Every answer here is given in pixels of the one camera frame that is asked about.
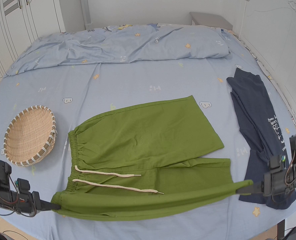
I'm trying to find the grey bedside table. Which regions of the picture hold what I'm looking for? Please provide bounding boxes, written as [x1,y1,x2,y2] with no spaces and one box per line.
[189,11,233,31]

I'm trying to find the dark blue garment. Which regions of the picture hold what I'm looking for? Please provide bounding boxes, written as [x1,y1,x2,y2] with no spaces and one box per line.
[226,68,296,210]

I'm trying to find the white wardrobe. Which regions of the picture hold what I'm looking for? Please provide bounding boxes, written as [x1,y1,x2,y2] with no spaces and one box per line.
[0,0,66,81]

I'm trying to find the round woven basket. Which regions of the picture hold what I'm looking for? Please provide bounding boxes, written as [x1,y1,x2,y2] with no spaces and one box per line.
[0,105,57,167]

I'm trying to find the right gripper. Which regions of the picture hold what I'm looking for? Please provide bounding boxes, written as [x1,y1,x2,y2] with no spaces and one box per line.
[262,170,294,197]

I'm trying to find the pale blue quilt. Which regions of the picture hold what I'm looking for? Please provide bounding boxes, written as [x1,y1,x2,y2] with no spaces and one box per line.
[3,23,234,78]

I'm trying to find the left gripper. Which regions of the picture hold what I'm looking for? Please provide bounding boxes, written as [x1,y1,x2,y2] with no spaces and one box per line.
[12,191,42,216]

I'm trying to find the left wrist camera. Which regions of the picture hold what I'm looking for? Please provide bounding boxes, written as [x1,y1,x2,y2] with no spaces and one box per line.
[15,178,30,195]

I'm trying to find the green shorts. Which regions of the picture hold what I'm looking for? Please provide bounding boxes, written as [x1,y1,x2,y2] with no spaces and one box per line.
[50,96,254,221]

